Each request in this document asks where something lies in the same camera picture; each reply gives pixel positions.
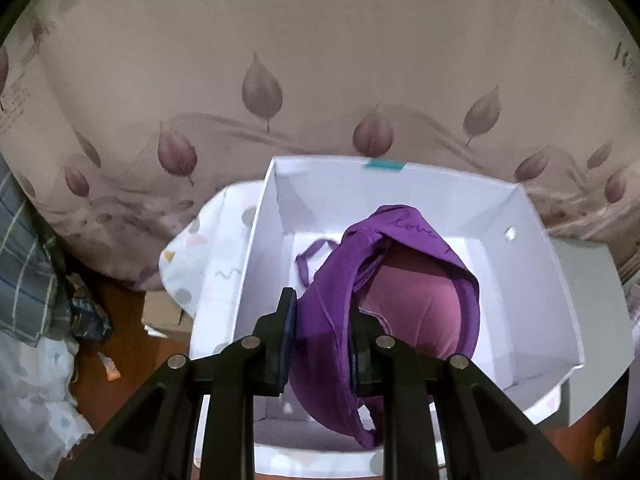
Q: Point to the small yellow object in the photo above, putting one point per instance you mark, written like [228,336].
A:
[602,441]

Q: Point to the purple underwear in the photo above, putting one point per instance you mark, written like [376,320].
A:
[325,300]

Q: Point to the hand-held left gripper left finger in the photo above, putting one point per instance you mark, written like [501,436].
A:
[287,332]

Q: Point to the dark printed wrapper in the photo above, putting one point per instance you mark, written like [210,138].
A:
[90,315]

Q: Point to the small cardboard box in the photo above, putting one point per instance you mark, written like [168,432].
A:
[160,310]

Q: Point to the white shoe box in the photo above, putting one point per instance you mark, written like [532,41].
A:
[400,195]

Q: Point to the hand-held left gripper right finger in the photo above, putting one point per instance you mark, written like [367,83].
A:
[359,366]

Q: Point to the plaid cloth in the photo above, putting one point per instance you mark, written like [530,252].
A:
[30,270]

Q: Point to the leaf print curtain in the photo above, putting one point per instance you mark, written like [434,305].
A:
[320,60]

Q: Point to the white crumpled cloth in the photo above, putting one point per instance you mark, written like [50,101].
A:
[35,400]

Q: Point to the small orange wrapper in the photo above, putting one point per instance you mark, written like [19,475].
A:
[109,366]

